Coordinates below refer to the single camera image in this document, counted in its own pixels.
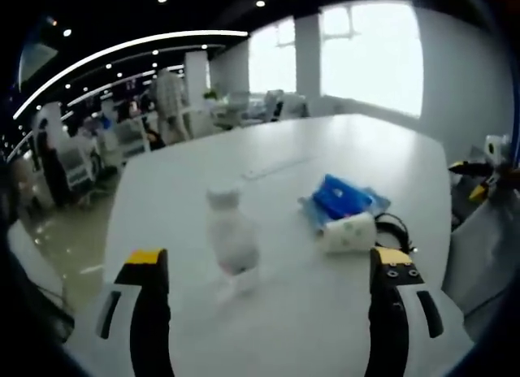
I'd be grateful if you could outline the white paper cup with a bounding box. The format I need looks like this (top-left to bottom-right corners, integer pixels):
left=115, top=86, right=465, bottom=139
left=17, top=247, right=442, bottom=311
left=316, top=211, right=377, bottom=255

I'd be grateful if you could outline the grey mesh office chair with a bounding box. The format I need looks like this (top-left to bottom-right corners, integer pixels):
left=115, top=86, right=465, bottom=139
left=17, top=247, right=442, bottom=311
left=441, top=147, right=520, bottom=344

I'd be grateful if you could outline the blue tissue pack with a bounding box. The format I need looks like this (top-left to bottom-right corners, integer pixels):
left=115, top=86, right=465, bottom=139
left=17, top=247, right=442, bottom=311
left=310, top=173, right=375, bottom=223

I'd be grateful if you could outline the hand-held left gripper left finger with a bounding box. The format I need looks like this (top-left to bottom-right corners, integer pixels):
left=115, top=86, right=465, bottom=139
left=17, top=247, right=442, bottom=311
left=72, top=249, right=176, bottom=377

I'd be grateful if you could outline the clear plastic water bottle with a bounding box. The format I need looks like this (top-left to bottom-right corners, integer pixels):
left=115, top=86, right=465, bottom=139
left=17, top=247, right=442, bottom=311
left=205, top=181, right=261, bottom=301

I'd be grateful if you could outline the blue pad plastic package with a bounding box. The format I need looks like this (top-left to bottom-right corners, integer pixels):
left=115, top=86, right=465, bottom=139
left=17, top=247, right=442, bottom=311
left=298, top=185, right=392, bottom=232

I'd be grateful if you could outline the black cable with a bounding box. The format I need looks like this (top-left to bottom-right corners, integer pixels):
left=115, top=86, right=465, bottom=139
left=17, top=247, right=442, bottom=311
left=373, top=212, right=419, bottom=256

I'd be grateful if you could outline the curved ceiling light strip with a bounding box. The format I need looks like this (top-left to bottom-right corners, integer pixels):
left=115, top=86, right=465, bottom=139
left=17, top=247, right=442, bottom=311
left=11, top=29, right=249, bottom=120

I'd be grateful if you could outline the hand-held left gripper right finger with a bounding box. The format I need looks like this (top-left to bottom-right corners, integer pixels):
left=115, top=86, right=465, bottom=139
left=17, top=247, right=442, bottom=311
left=363, top=249, right=476, bottom=377

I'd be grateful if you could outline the white office chair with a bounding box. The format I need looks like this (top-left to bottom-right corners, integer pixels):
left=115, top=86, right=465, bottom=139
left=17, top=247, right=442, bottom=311
left=115, top=119, right=151, bottom=161
left=60, top=147, right=97, bottom=191

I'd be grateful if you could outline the white table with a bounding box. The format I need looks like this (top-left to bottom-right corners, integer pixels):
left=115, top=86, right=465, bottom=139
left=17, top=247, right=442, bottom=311
left=103, top=113, right=466, bottom=377

